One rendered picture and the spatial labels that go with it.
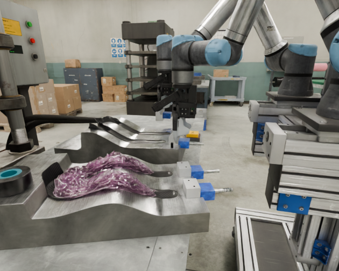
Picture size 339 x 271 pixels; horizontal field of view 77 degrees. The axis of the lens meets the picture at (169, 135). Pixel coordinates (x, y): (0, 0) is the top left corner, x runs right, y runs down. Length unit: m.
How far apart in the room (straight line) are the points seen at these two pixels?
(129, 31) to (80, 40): 3.82
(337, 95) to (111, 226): 0.63
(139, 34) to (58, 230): 4.57
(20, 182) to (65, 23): 8.47
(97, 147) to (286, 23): 7.17
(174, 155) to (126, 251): 0.37
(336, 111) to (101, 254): 0.65
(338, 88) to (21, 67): 1.34
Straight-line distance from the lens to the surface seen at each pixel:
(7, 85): 1.16
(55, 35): 9.12
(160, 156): 0.77
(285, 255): 1.44
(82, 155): 0.90
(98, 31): 8.27
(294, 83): 1.15
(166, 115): 1.08
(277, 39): 1.25
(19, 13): 1.45
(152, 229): 0.52
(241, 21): 0.78
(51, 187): 0.65
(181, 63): 0.73
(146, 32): 4.86
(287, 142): 0.66
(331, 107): 0.70
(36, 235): 0.57
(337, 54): 0.55
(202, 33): 0.95
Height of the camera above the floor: 1.17
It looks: 18 degrees down
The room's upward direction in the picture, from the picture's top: straight up
